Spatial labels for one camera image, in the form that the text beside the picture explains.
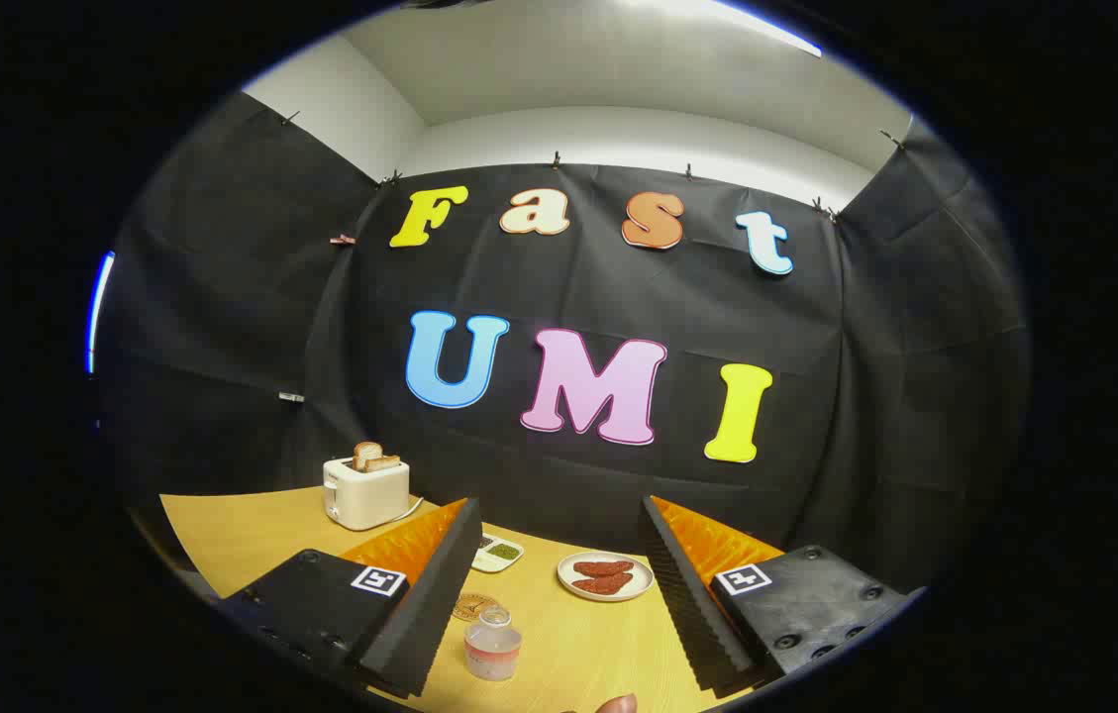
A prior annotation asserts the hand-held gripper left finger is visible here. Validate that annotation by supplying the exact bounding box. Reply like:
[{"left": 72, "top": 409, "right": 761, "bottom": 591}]
[{"left": 217, "top": 497, "right": 485, "bottom": 700}]

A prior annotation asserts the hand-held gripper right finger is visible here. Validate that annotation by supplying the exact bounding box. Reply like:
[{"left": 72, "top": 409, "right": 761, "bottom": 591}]
[{"left": 640, "top": 495, "right": 916, "bottom": 695}]

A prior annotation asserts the clear juice bottle pink label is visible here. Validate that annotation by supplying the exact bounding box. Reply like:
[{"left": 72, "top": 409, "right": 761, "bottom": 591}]
[{"left": 464, "top": 606, "right": 523, "bottom": 682}]

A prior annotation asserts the round white plate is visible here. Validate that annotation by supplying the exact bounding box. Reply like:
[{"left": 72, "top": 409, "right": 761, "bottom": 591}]
[{"left": 557, "top": 551, "right": 656, "bottom": 603}]

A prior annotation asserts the small white divided dish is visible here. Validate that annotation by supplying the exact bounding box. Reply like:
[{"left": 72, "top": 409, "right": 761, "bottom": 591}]
[{"left": 471, "top": 535, "right": 525, "bottom": 573}]

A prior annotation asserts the wooden table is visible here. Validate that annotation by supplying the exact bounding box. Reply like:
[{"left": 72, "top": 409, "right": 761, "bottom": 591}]
[{"left": 159, "top": 483, "right": 787, "bottom": 713}]

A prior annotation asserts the cream toaster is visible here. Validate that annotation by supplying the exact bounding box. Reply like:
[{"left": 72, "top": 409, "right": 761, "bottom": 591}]
[{"left": 323, "top": 456, "right": 411, "bottom": 532}]

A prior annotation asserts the black backdrop cloth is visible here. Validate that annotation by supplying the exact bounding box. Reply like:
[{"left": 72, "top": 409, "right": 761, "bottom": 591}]
[{"left": 93, "top": 91, "right": 1030, "bottom": 595}]

